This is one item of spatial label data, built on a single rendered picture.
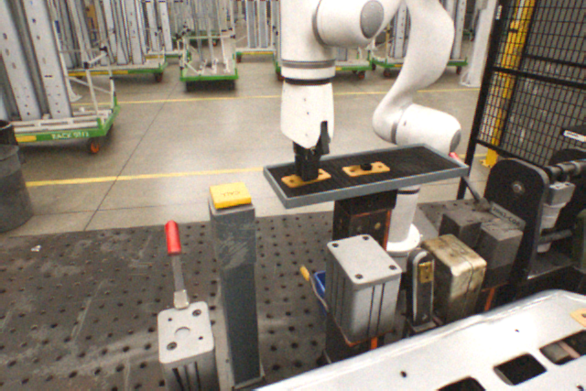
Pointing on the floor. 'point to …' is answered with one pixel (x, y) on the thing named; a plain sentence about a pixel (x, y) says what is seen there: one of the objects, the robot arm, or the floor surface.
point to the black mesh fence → (526, 72)
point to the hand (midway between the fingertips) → (306, 166)
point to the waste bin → (12, 181)
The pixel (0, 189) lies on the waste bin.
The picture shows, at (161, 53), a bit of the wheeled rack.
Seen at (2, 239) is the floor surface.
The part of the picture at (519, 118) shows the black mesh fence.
